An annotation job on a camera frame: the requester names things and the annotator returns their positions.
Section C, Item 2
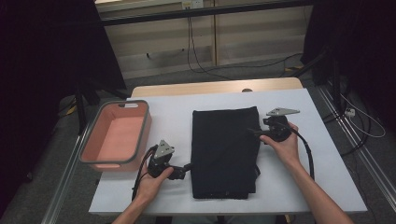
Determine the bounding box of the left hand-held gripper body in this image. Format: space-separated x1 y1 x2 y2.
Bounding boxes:
147 139 188 181

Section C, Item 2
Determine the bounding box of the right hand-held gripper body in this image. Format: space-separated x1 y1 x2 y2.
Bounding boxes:
261 106 301 144

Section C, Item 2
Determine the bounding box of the black knit vest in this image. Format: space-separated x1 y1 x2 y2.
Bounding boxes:
190 105 262 201

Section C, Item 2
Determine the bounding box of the pink basket with grey rim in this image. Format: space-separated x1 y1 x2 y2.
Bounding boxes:
78 99 153 173

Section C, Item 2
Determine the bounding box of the person's right hand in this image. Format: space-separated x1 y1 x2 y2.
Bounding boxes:
260 121 302 166

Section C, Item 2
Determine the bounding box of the person's left hand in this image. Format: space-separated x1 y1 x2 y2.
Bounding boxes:
134 166 176 207

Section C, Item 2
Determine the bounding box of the white table mat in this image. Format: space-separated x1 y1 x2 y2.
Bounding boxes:
88 88 368 217

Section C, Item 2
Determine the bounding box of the black stand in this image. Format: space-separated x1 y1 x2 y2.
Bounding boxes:
74 81 104 135
292 49 344 115

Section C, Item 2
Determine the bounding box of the black curtain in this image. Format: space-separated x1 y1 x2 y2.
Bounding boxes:
300 0 396 132
0 0 127 216

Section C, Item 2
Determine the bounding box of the black metal beam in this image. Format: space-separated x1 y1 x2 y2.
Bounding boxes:
99 0 314 27

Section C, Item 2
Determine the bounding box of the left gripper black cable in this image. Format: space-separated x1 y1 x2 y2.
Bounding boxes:
131 144 159 202

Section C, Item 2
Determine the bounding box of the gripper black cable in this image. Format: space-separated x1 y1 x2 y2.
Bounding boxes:
281 120 316 181
131 144 159 202

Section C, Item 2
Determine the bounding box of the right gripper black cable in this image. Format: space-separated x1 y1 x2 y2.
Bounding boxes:
281 120 316 181

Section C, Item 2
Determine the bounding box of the black wall cable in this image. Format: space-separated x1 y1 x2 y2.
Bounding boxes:
186 16 233 81
189 16 304 77

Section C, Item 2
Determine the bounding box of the black floor cable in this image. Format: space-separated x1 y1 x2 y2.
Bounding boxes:
321 102 374 157

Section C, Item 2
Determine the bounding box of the white floor cable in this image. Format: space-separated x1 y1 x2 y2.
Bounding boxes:
340 92 387 139

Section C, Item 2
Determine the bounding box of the white wall socket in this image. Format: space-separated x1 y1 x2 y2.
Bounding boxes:
181 0 205 9

